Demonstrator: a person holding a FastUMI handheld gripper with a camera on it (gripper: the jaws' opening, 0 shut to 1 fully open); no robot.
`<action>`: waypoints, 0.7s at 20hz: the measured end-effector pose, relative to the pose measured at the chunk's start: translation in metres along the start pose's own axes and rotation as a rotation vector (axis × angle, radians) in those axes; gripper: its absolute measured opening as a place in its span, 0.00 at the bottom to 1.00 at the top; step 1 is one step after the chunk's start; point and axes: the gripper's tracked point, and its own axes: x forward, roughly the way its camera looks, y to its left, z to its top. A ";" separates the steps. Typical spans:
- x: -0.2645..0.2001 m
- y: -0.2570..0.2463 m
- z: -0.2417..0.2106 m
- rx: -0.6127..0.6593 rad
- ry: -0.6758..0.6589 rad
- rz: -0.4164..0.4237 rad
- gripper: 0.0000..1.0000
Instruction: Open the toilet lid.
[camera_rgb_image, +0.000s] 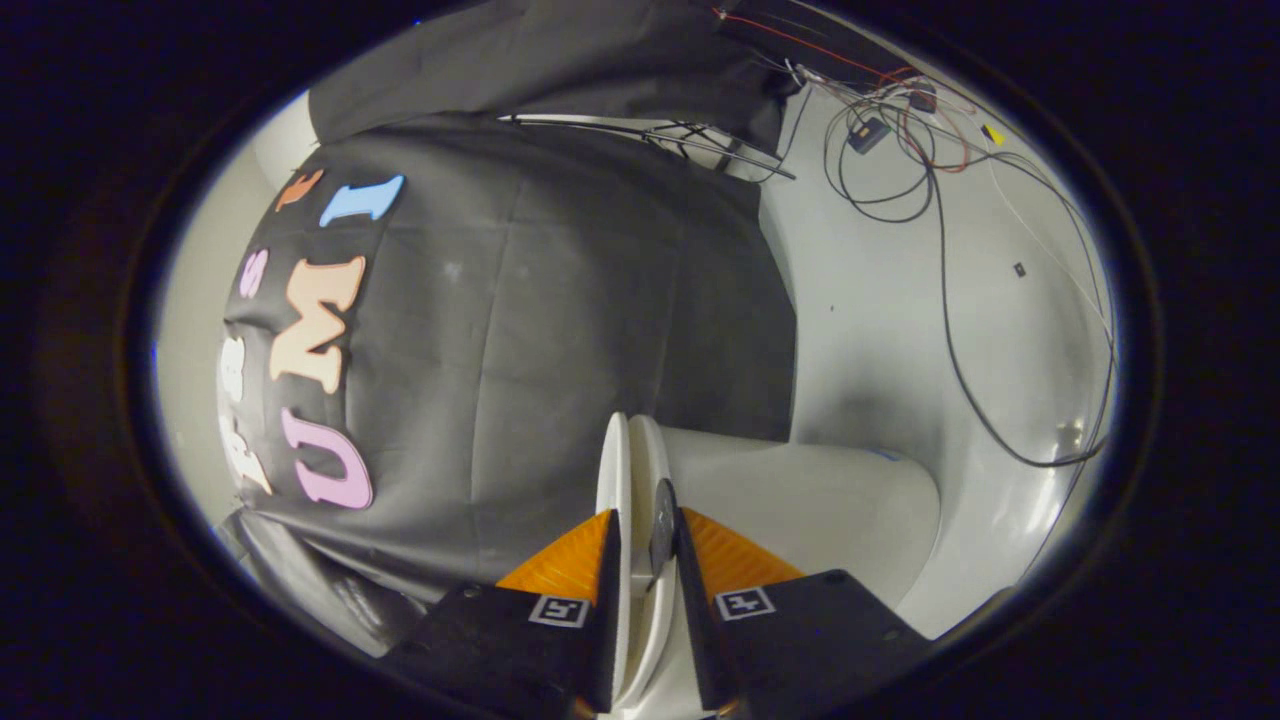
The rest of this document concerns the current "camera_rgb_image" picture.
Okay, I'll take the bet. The black backdrop cloth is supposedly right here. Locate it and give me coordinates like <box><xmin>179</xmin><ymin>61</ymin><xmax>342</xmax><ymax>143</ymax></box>
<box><xmin>215</xmin><ymin>0</ymin><xmax>801</xmax><ymax>656</ymax></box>

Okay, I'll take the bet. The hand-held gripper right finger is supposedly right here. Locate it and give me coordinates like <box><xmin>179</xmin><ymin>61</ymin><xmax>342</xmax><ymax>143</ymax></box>
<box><xmin>675</xmin><ymin>508</ymin><xmax>931</xmax><ymax>716</ymax></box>

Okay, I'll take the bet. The thin white cable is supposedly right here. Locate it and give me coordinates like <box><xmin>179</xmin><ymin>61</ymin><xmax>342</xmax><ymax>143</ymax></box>
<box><xmin>985</xmin><ymin>148</ymin><xmax>1116</xmax><ymax>343</ymax></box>

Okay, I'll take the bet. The red cable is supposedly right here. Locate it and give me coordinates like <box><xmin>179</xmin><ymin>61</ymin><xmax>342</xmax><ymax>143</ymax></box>
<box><xmin>714</xmin><ymin>8</ymin><xmax>973</xmax><ymax>174</ymax></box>

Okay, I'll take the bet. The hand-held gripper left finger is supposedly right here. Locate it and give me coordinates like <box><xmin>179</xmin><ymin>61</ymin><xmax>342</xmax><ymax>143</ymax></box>
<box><xmin>385</xmin><ymin>508</ymin><xmax>623</xmax><ymax>720</ymax></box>

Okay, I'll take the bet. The black cable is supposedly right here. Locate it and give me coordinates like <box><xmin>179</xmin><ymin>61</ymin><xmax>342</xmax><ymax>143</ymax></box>
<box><xmin>823</xmin><ymin>80</ymin><xmax>1117</xmax><ymax>470</ymax></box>

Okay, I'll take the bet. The black tripod light stand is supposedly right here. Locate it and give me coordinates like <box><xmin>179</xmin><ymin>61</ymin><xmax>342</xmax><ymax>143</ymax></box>
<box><xmin>500</xmin><ymin>113</ymin><xmax>798</xmax><ymax>182</ymax></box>

